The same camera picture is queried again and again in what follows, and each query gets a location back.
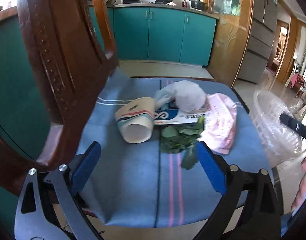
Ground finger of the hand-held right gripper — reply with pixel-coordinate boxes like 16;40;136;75
280;114;306;143

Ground pink cloth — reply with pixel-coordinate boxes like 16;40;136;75
288;74;300;88

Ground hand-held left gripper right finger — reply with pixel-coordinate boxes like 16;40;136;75
193;142;281;240

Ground grey refrigerator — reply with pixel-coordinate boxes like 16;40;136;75
237;0;278;84

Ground striped paper cup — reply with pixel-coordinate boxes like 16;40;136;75
115;97;156;144

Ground person's right forearm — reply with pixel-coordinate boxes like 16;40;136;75
291;175;306;212

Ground teal counter side panel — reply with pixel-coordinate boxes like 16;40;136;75
0;7;76;230

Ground white plastic bag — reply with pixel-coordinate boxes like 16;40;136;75
160;80;208;112

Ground carved wooden chair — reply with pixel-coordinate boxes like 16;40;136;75
0;0;118;198

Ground green vegetable leaves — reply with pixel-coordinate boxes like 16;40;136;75
159;116;205;170

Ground green garland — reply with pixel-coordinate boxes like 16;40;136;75
299;34;306;73

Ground blue striped towel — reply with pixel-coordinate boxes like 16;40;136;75
75;66;271;228

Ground blue and white carton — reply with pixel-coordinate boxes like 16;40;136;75
153;105;211;127

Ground white plastic basket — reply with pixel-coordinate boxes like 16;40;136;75
248;90;303;167

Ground wood framed glass door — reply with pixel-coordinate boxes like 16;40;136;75
203;0;253;85

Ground teal kitchen cabinet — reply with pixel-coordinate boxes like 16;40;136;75
107;5;217;67

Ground black lidded pot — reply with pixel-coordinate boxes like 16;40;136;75
189;0;207;10

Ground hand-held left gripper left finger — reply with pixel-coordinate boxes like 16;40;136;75
14;141;105;240

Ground pink printed packet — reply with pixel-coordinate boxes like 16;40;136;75
200;92;237;155

